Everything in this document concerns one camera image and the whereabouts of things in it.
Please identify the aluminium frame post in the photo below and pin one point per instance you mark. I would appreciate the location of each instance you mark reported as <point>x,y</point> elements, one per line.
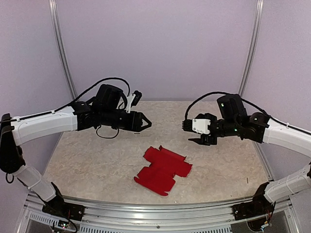
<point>61,48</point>
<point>252,47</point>

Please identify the left aluminium frame post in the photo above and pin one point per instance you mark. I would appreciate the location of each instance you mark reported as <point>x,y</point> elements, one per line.
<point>61,48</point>

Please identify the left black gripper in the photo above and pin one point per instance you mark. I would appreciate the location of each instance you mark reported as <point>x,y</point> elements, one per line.
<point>135,123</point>

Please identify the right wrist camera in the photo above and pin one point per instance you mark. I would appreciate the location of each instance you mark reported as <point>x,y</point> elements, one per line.
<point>199,126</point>

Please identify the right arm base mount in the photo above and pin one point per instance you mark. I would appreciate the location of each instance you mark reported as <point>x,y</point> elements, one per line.
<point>251,209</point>

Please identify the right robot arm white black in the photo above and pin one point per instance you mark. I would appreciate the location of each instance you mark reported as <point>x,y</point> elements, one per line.
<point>287,136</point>

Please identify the small green circuit board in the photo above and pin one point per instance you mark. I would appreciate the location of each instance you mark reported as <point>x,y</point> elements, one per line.
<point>63,224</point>

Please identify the red paper box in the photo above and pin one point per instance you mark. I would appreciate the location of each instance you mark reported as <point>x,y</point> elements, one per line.
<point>164,166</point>

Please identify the front aluminium rail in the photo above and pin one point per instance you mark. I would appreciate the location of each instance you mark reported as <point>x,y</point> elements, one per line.
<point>109,217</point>

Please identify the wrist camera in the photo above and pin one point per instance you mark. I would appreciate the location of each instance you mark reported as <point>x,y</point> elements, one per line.
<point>132,100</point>
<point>199,126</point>

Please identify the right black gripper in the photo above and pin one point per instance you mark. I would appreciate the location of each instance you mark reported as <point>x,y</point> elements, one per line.
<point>198,141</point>

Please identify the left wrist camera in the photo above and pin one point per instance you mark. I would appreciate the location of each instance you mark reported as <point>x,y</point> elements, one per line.
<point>132,100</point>

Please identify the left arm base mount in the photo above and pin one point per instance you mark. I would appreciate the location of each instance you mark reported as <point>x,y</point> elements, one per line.
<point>66,210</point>

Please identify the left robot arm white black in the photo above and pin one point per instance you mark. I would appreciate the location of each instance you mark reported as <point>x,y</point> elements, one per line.
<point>15,131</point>

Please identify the right aluminium frame post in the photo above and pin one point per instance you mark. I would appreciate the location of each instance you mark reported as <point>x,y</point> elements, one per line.
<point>252,47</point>

